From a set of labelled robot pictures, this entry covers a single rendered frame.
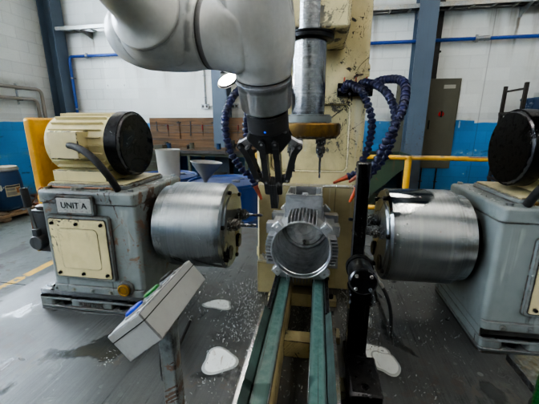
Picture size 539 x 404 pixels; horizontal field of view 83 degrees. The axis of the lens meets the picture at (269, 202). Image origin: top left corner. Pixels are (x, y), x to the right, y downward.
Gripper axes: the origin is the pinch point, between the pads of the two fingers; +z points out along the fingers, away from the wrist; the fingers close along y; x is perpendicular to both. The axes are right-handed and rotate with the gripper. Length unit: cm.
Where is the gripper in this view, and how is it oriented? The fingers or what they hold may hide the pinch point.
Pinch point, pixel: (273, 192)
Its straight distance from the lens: 67.8
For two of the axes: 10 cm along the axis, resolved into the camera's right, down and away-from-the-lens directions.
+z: 0.8, 7.1, 7.0
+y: -9.9, -0.4, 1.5
